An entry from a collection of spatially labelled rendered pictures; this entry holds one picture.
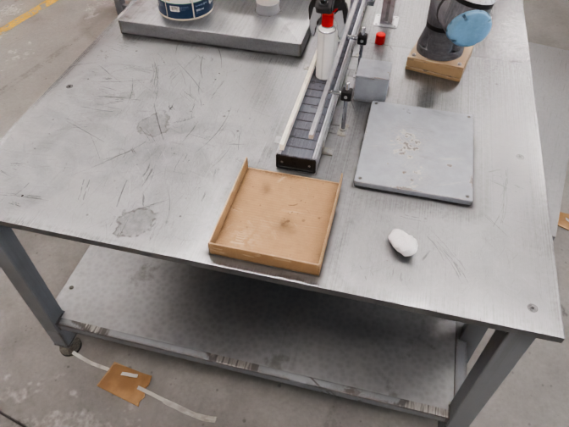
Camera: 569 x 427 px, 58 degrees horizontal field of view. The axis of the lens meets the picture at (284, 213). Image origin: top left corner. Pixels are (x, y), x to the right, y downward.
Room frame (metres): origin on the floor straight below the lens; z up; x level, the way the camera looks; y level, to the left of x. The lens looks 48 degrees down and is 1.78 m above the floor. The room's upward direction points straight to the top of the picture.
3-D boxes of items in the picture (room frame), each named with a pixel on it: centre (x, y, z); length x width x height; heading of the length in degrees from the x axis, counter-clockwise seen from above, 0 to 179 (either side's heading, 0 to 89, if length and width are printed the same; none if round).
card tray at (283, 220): (0.84, 0.01, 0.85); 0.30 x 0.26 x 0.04; 166
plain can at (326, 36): (1.37, -0.12, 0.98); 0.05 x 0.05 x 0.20
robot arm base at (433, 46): (1.54, -0.51, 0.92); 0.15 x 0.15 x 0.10
